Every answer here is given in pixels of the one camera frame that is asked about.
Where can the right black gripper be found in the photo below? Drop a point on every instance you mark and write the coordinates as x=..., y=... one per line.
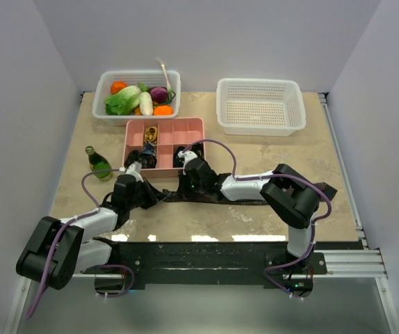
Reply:
x=182, y=187

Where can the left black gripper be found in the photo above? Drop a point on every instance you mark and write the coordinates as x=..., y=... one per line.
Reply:
x=153, y=195

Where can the brown patterned tie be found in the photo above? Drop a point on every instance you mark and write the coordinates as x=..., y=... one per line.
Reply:
x=174, y=196

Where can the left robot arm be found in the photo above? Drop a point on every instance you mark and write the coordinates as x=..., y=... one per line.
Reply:
x=58, y=248

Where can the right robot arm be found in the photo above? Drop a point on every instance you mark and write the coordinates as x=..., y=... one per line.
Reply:
x=293, y=198

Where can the rolled dark blue tie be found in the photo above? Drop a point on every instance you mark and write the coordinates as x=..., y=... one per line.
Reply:
x=146, y=156

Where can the rolled black orange tie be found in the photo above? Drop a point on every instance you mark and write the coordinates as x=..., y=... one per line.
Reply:
x=198, y=149

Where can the pink divided organizer tray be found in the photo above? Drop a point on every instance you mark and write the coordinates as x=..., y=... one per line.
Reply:
x=172, y=133

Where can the rolled yellow tie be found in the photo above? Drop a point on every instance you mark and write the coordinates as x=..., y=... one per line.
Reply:
x=151, y=135

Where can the green glass bottle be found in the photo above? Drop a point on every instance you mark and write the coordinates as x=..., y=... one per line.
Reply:
x=99, y=164

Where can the orange front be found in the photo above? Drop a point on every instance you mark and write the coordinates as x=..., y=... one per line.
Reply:
x=164, y=110

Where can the white empty basket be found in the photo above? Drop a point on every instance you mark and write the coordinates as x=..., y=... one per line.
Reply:
x=260, y=107

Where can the white radish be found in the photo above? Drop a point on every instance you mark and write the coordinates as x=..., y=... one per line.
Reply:
x=146, y=104

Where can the green onion stalk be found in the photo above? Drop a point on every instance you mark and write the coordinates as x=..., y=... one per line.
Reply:
x=171, y=93

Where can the green lettuce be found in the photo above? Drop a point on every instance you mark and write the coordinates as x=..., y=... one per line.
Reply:
x=124, y=102

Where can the purple onion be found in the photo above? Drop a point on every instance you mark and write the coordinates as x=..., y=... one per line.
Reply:
x=159, y=95

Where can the white vegetable basket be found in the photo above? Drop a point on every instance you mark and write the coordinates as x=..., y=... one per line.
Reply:
x=111, y=81

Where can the orange tomato back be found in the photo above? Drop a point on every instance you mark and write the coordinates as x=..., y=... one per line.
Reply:
x=117, y=86

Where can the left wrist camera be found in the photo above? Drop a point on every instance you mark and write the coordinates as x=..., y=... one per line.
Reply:
x=133, y=170

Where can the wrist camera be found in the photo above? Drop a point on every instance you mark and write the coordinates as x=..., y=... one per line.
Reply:
x=133, y=170
x=186, y=156

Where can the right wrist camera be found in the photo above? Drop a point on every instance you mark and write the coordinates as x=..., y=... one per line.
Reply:
x=186, y=156

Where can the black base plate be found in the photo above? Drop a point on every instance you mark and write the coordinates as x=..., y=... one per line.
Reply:
x=301, y=286

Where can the aluminium frame rail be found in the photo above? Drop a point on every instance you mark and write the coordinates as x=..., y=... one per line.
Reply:
x=352, y=264

